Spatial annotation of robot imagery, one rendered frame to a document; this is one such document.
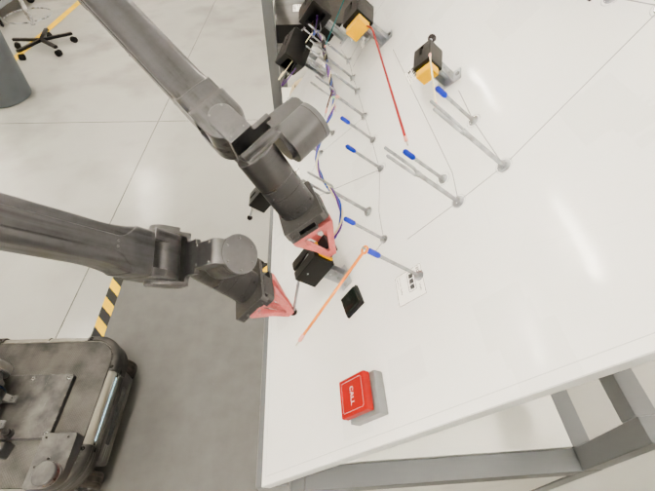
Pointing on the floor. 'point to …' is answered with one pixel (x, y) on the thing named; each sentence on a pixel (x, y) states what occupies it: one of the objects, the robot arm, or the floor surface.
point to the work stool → (40, 35)
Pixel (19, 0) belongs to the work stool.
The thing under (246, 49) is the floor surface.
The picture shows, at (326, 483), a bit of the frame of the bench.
